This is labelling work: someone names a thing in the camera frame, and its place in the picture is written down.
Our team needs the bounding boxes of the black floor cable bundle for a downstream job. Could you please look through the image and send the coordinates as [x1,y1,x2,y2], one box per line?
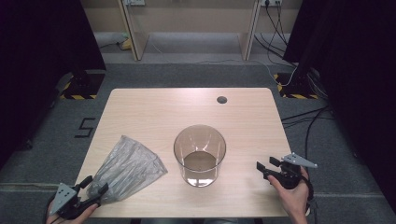
[280,105,332,130]

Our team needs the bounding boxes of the transparent brown plastic bin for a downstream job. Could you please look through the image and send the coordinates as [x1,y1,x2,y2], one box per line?
[173,124,227,189]

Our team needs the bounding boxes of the white floor cable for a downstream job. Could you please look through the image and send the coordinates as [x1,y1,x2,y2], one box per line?
[148,31,299,88]

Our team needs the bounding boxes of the stand base with hazard tape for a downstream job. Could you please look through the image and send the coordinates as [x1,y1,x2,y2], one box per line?
[60,69,106,101]
[273,72,320,100]

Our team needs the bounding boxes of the right hand-held gripper cable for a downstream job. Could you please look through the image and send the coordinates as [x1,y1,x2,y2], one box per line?
[299,175,319,224]

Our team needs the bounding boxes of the clear plastic bag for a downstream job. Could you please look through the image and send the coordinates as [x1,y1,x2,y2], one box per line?
[86,134,169,205]

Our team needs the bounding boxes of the yellow object on floor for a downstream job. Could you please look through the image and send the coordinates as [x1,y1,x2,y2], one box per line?
[120,37,133,51]

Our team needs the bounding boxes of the light wooden desk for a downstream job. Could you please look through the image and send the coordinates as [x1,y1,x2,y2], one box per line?
[117,0,262,62]

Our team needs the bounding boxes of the long black floor cable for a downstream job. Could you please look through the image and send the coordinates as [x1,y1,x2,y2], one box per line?
[304,106,331,161]

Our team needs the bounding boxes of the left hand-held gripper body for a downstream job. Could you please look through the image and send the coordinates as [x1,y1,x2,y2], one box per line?
[49,182,102,219]

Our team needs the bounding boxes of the person's right hand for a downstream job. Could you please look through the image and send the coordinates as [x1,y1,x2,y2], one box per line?
[266,166,312,217]

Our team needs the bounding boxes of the black curtain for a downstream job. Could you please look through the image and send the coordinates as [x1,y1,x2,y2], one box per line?
[0,0,107,171]
[282,0,396,216]

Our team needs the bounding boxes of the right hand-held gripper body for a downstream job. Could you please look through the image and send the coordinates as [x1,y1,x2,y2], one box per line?
[268,152,318,190]

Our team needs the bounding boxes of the person's left hand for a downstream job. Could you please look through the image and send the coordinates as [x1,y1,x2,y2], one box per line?
[46,203,100,224]

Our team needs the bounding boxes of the black wall cables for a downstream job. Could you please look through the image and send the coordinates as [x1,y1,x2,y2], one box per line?
[253,0,297,68]

